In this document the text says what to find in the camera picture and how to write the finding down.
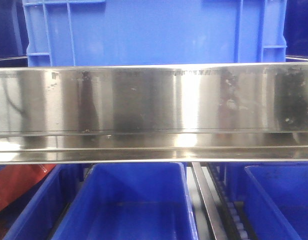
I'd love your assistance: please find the blue bin centre lower shelf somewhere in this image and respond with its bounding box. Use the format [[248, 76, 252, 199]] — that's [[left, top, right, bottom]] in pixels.
[[53, 162, 199, 240]]

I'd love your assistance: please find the blue bin shelf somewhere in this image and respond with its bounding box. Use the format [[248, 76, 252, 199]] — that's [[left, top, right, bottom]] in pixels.
[[244, 164, 308, 240], [0, 164, 84, 240], [53, 162, 199, 240]]

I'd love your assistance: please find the stainless steel shelf beam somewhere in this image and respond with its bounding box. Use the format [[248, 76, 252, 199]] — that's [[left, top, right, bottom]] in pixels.
[[0, 62, 308, 165]]

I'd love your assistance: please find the large blue crate upper shelf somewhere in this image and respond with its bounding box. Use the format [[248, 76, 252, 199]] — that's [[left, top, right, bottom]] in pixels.
[[22, 0, 287, 67]]

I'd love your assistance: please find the blue bin right lower shelf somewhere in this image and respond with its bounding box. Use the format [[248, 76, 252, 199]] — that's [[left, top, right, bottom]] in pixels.
[[244, 164, 308, 240]]

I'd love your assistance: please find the blue bin left lower shelf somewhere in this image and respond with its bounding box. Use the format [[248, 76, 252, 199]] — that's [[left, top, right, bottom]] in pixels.
[[0, 164, 84, 240]]

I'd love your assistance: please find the white roller track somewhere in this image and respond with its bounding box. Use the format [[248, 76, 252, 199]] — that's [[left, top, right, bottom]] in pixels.
[[207, 163, 257, 240]]

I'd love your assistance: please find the red package in bin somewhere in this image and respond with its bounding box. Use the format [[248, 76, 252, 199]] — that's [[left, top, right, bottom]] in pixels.
[[0, 164, 56, 212]]

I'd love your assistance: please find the steel shelf divider rail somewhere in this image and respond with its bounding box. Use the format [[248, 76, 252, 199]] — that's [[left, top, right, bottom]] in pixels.
[[191, 162, 228, 240]]

